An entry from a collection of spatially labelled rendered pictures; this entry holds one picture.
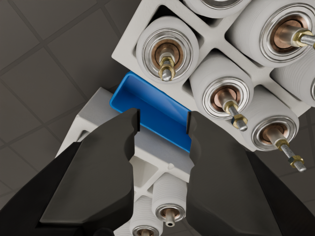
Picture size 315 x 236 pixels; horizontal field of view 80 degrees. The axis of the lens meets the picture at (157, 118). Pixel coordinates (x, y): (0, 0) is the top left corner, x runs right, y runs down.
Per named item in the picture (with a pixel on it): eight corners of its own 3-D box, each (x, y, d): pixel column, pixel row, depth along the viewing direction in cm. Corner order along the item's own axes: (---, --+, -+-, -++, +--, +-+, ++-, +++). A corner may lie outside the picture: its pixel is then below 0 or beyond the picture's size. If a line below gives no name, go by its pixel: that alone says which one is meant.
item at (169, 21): (140, 23, 42) (124, 33, 27) (182, 7, 40) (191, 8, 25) (154, 64, 47) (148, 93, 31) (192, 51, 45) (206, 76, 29)
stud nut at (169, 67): (175, 63, 21) (176, 65, 20) (175, 78, 22) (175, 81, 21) (158, 63, 21) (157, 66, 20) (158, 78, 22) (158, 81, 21)
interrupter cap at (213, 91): (207, 72, 29) (207, 74, 29) (255, 77, 30) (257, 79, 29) (197, 114, 33) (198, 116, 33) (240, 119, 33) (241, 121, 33)
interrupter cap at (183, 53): (134, 38, 27) (133, 39, 27) (185, 19, 26) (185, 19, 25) (152, 85, 31) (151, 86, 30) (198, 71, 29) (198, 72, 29)
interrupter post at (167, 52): (157, 50, 28) (155, 55, 25) (172, 44, 28) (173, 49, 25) (161, 65, 29) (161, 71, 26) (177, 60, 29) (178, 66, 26)
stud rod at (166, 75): (170, 55, 26) (171, 72, 19) (170, 63, 26) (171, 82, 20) (163, 55, 26) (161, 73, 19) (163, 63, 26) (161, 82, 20)
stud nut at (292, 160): (286, 158, 28) (288, 162, 28) (297, 152, 28) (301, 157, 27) (291, 165, 29) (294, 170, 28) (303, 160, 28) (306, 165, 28)
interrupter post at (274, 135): (262, 131, 34) (271, 143, 32) (275, 124, 34) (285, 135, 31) (268, 139, 35) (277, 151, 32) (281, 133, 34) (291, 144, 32)
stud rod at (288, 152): (272, 137, 33) (297, 170, 27) (278, 134, 33) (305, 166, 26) (275, 141, 33) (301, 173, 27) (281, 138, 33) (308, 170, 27)
